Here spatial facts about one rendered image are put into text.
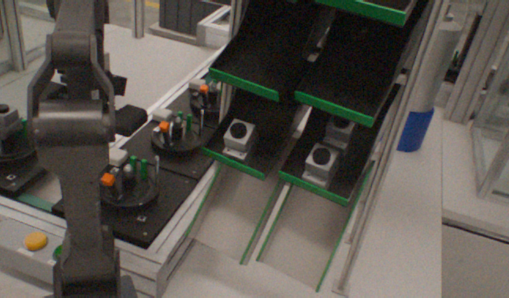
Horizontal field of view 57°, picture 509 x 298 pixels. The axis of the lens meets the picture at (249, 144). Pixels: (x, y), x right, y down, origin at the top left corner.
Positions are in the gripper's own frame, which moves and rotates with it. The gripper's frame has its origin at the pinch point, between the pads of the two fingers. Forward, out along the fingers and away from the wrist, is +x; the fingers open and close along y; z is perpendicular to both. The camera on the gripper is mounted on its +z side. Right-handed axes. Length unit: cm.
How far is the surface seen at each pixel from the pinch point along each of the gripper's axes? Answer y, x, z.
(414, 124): -57, 28, 93
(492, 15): -73, -3, 127
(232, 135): -21.0, -0.5, 11.3
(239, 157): -22.8, 3.3, 11.2
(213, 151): -17.5, 4.4, 12.0
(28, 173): 29.0, 28.4, 14.7
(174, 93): 20, 30, 72
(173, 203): -5.9, 28.4, 20.8
